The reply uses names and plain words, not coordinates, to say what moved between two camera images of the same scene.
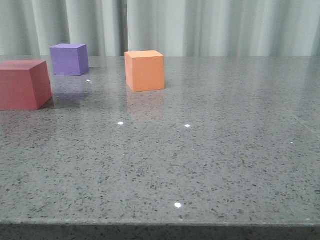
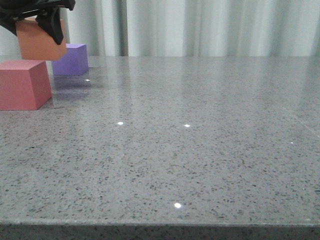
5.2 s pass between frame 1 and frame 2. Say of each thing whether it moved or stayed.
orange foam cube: moved
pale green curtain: stayed
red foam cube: stayed
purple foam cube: stayed
